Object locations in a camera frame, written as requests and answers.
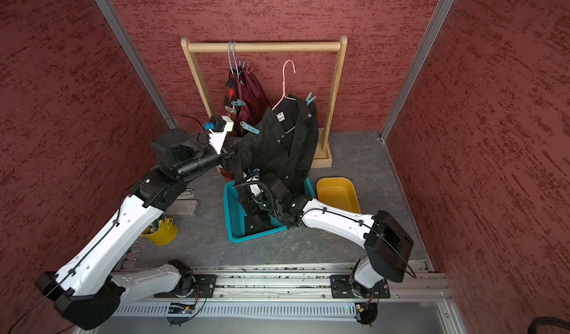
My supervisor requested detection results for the black stapler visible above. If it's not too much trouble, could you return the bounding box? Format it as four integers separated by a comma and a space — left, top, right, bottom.
177, 189, 194, 201

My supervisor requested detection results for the pink wire hanger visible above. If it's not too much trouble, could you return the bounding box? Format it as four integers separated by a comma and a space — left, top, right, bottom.
272, 60, 296, 111

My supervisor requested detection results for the teal plastic basket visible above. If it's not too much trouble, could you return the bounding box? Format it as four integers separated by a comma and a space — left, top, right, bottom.
224, 181, 291, 244

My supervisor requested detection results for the grey metal tin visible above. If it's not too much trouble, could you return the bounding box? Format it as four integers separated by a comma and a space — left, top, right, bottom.
165, 199, 199, 217

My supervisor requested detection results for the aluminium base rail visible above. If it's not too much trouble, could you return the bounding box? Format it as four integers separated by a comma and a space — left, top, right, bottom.
75, 262, 455, 322

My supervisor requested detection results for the teal clothespin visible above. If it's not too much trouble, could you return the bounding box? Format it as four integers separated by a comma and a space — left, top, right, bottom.
240, 121, 260, 135
305, 92, 317, 105
231, 99, 246, 107

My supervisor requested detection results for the yellow cup with tools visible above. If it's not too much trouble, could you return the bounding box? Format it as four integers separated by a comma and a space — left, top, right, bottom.
140, 218, 178, 246

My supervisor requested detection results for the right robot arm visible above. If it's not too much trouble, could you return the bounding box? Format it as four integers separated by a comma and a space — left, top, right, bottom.
233, 171, 417, 300

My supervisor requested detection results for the blue wire hanger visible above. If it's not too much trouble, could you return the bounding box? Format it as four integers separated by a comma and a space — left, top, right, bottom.
227, 41, 239, 77

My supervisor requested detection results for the yellow plastic tray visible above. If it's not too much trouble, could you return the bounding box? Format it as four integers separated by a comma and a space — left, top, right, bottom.
317, 177, 361, 213

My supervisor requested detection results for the maroon satin shirt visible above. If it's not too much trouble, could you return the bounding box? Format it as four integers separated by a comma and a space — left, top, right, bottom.
236, 66, 270, 137

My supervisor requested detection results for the teal clothespin on plaid shirt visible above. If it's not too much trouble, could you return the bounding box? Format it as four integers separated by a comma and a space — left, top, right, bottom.
231, 99, 246, 107

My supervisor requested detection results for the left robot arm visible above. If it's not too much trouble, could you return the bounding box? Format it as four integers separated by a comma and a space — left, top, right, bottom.
37, 129, 248, 330

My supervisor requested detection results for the red black plaid shirt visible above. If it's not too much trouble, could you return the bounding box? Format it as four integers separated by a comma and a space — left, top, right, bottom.
224, 71, 240, 120

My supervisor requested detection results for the black long-sleeve shirt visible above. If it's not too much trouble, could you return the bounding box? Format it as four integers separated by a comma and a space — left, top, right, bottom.
234, 95, 319, 193

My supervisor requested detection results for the wooden clothes rack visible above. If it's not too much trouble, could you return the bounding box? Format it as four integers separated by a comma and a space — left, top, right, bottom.
180, 36, 348, 169

